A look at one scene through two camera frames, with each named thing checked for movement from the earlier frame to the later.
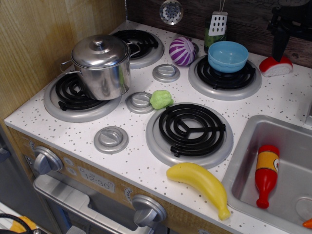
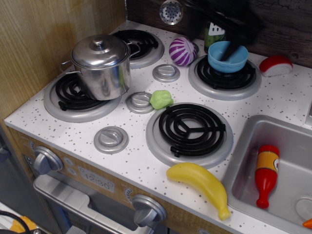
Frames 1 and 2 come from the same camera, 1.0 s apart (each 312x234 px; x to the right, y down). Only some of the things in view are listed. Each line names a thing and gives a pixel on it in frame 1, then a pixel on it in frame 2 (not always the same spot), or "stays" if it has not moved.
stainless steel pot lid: x=100 y=51 stays
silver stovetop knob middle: x=139 y=103 stays
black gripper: x=297 y=20 → x=242 y=17
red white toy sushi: x=270 y=68 stays
